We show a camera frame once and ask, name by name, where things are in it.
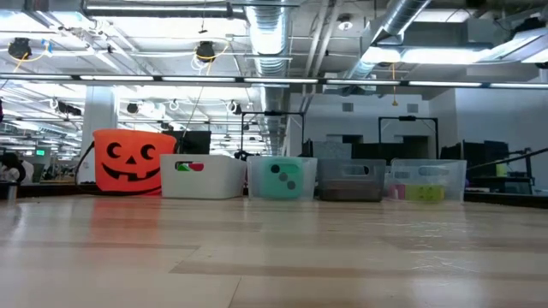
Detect white plastic bin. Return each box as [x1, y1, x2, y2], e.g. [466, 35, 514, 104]
[160, 153, 248, 200]

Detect black ceiling-hung device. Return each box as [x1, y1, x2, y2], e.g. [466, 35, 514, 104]
[7, 37, 33, 60]
[195, 40, 217, 64]

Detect black monitor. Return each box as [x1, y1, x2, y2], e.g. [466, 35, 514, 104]
[162, 130, 212, 156]

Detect long ceiling light strip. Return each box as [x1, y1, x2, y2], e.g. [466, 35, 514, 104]
[0, 73, 548, 90]

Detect black background workstation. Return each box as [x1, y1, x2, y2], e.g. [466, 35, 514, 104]
[439, 139, 511, 181]

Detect grey plastic bin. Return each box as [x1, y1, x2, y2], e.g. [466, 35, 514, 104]
[317, 158, 387, 204]

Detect teal foam die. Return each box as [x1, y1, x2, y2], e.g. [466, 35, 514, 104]
[260, 162, 305, 200]

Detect orange pumpkin bucket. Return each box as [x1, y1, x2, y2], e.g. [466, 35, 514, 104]
[92, 128, 177, 196]

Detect silver spiral ventilation duct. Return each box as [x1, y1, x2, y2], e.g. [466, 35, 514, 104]
[243, 0, 296, 157]

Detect silver slanted ventilation duct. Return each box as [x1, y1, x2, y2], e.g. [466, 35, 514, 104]
[342, 0, 432, 98]

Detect bright ceiling light panel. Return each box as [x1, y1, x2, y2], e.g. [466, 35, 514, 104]
[359, 44, 493, 66]

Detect person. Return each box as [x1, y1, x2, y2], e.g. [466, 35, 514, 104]
[0, 152, 34, 186]

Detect olive green toy brick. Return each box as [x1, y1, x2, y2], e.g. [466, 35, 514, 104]
[405, 184, 446, 202]

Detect clear plastic bin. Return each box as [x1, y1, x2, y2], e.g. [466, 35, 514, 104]
[384, 158, 468, 204]
[247, 156, 319, 202]

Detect black metal frame stand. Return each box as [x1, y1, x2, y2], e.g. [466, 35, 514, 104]
[240, 110, 306, 157]
[378, 115, 439, 160]

